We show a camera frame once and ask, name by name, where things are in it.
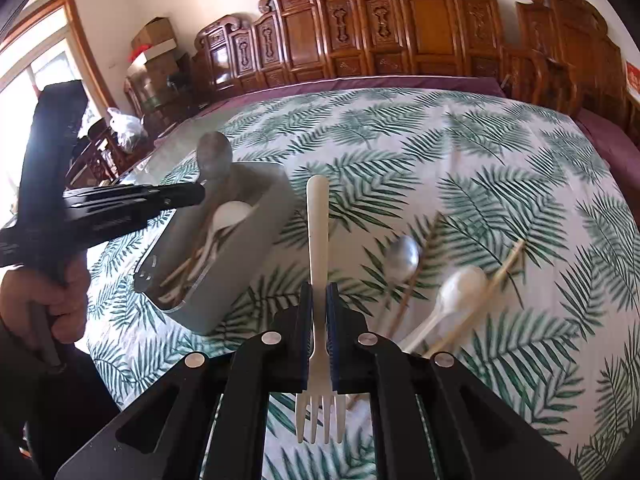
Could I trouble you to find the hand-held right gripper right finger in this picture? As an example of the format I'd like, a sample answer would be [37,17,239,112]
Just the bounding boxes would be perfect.
[327,282,583,480]

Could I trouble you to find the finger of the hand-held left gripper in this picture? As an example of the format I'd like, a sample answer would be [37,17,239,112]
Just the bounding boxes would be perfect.
[66,182,206,201]
[64,194,207,231]

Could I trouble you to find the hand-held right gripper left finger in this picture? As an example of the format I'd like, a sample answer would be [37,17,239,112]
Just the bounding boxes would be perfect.
[55,282,313,480]

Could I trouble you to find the wooden chopstick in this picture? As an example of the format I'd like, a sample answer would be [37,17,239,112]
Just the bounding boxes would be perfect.
[386,272,420,342]
[440,255,523,348]
[427,238,527,357]
[160,232,233,288]

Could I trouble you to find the grey metal container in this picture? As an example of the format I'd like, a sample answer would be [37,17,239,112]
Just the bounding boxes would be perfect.
[132,160,296,336]

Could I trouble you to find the white plastic spoon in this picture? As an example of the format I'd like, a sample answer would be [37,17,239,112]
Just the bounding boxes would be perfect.
[197,201,251,267]
[400,266,489,355]

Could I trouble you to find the white plastic fork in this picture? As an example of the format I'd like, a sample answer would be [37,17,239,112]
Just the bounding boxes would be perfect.
[295,175,346,445]

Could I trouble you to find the person's left forearm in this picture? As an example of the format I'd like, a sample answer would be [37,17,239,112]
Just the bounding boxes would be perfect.
[0,317,123,480]

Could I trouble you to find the person's left hand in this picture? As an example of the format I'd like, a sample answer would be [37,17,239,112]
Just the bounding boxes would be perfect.
[0,257,93,346]

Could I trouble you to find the dark wooden chair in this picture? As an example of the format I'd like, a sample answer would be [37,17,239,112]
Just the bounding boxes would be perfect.
[65,119,132,187]

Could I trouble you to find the white plastic bag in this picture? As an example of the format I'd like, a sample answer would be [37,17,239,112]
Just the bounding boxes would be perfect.
[106,107,149,154]

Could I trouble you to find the dark wooden cabinet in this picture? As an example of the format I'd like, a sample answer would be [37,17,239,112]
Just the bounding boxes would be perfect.
[124,52,202,133]

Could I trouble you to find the wooden framed window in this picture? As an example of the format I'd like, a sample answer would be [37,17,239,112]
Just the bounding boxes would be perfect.
[0,0,119,241]

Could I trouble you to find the white box with red contents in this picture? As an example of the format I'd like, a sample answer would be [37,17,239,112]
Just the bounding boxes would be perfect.
[126,42,179,70]

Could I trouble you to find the brown cardboard box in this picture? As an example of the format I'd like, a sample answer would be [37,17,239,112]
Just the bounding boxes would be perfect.
[131,17,177,50]

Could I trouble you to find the leaf print tablecloth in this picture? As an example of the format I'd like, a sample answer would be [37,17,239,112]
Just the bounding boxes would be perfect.
[85,87,640,480]

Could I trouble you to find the long purple seat cushion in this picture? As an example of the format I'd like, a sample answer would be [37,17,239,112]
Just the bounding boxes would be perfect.
[200,76,506,111]

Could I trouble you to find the long carved wooden sofa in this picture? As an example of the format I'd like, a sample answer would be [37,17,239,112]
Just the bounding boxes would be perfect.
[192,0,507,108]

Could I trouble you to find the small purple seat cushion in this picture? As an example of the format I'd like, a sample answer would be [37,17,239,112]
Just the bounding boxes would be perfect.
[574,107,640,193]

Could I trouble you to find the carved wooden armchair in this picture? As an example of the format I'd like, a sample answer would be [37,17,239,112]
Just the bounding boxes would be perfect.
[500,0,640,133]

